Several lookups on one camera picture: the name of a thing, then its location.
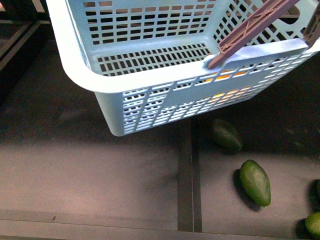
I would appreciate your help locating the light blue plastic basket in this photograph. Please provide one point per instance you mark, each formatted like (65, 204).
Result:
(146, 60)

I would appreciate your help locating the yellow mango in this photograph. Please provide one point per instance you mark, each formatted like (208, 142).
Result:
(227, 81)

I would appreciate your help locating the brown basket handle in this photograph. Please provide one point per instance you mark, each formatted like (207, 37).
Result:
(270, 11)

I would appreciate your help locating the green avocado upper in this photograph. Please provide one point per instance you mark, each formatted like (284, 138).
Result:
(226, 135)

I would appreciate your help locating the green avocado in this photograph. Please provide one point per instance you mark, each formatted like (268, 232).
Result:
(226, 135)
(255, 182)
(312, 224)

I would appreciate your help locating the green avocado middle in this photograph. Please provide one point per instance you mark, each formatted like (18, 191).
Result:
(255, 182)

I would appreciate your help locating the green avocado lower right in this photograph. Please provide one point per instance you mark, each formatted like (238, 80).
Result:
(312, 224)

